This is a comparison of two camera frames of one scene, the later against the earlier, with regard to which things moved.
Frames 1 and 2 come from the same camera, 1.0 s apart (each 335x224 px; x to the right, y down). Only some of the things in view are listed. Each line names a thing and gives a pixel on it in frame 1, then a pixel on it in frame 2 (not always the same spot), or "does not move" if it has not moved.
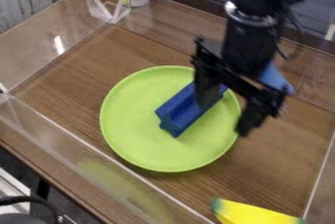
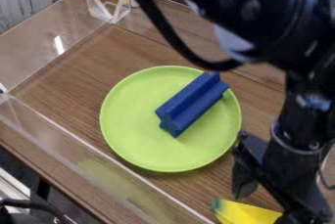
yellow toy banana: x=233 y=212 does not move
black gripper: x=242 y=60 to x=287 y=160
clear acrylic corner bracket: x=108 y=11 does not move
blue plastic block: x=181 y=112 does not move
